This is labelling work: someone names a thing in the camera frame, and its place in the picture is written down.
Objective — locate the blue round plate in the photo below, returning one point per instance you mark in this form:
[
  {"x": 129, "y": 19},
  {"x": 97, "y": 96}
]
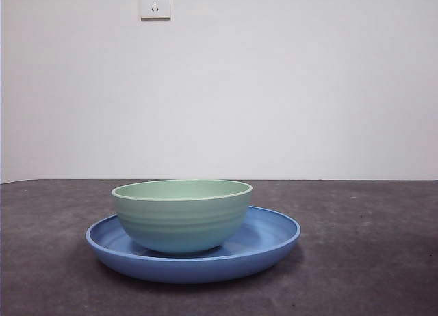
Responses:
[{"x": 191, "y": 269}]

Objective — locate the green ribbed bowl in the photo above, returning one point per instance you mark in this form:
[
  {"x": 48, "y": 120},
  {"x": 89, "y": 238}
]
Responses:
[{"x": 181, "y": 223}]

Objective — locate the white wall socket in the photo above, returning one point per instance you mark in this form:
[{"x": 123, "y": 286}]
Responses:
[{"x": 155, "y": 3}]

